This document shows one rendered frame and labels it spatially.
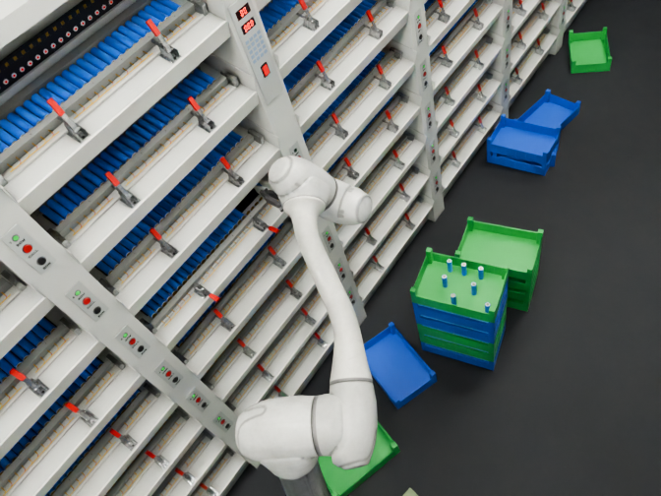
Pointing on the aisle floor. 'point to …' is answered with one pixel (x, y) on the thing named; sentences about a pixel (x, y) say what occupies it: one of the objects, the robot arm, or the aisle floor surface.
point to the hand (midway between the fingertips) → (265, 187)
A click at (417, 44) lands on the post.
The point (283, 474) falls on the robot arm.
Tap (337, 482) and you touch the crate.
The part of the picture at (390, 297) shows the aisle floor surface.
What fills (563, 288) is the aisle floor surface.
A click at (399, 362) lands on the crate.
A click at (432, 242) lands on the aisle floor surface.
